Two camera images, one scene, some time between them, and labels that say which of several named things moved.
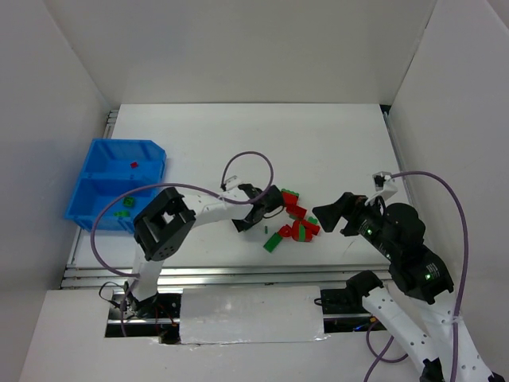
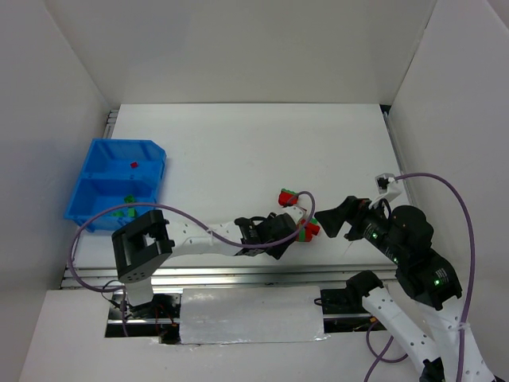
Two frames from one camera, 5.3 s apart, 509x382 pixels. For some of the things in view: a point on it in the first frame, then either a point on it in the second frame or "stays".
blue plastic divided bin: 113,168 stays
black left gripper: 273,200 → 289,222
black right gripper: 349,213 stays
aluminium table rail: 223,277 stays
